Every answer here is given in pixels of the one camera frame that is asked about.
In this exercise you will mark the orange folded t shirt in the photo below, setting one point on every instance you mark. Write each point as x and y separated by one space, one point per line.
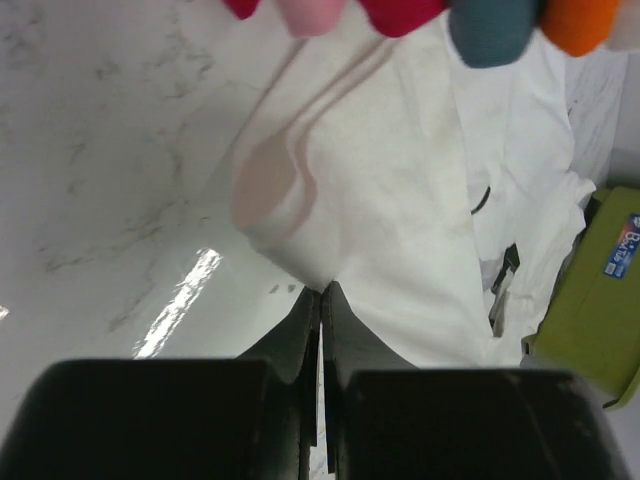
577 27

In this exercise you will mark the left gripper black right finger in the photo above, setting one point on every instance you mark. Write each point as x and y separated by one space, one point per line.
388 419

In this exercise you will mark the pink red folded shirts bottom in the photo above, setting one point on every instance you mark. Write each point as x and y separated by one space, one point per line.
391 18

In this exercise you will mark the white t shirt robot print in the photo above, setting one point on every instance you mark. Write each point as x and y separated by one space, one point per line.
438 196

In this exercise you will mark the olive green plastic basket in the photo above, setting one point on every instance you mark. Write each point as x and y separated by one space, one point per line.
592 324

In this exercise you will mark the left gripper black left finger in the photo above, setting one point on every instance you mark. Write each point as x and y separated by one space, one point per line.
251 417

